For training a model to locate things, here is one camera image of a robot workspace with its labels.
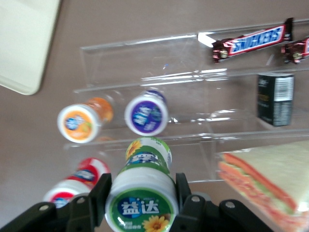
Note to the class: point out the black box with barcode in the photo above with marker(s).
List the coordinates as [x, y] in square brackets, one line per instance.
[275, 99]

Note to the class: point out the green gum bottle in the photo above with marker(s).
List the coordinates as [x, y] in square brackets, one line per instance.
[142, 183]

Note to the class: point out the red gum bottle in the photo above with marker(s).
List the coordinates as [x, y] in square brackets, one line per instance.
[82, 177]

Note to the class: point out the clear acrylic display shelf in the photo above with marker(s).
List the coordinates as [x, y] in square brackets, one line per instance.
[144, 60]

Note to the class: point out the white plastic tray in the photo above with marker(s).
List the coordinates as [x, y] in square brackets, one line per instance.
[21, 43]

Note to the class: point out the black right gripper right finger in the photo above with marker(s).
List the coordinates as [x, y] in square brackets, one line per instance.
[198, 212]

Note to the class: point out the purple gum bottle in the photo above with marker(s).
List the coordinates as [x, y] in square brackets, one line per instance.
[146, 113]

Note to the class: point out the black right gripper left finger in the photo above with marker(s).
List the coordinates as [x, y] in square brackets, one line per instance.
[82, 212]

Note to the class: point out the Snickers chocolate bar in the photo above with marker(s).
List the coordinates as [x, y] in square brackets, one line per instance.
[253, 39]
[295, 50]

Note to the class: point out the wrapped sandwich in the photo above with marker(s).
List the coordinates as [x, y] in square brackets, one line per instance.
[265, 178]

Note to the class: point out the orange gum bottle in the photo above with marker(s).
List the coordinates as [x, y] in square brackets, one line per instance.
[79, 122]

